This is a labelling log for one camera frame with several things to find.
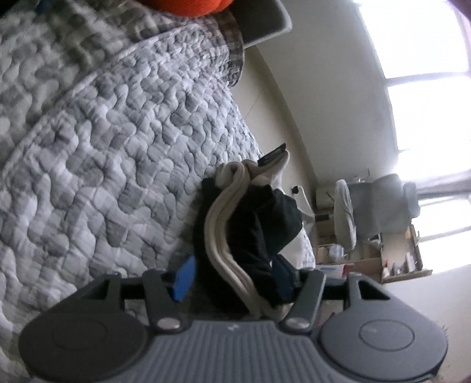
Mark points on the white office chair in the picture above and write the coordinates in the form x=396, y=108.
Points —
x=386, y=206

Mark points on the white printed t-shirt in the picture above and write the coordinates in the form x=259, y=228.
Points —
x=217, y=228

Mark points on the orange knitted cushion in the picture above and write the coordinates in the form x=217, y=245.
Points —
x=184, y=7

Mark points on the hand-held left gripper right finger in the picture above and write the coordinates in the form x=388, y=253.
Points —
x=284, y=280

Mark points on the black t-shirt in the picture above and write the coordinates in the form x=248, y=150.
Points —
x=254, y=228

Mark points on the cardboard box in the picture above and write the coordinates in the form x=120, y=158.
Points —
x=364, y=265

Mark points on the bright window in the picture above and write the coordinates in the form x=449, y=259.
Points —
x=423, y=44

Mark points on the grey checkered quilt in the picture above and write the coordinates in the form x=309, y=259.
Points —
x=92, y=147

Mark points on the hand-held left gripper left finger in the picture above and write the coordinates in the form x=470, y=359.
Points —
x=186, y=276

